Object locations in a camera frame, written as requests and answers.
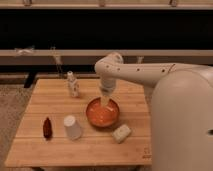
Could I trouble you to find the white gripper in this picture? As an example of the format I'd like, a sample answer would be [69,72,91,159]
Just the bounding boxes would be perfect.
[100,78,116,107]

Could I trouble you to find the orange ceramic bowl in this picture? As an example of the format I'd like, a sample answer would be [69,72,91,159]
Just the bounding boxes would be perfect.
[86,97,120,128]

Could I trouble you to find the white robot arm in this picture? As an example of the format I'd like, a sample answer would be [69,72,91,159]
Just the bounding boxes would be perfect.
[95,53,213,171]

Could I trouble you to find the pale sponge block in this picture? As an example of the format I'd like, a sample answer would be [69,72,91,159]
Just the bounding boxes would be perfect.
[112,124,131,143]

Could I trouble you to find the white paper cup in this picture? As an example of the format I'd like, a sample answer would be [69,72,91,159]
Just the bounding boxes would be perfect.
[64,115,82,140]

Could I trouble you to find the dark red small bottle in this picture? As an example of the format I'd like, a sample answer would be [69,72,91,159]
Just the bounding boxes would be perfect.
[43,118,52,139]

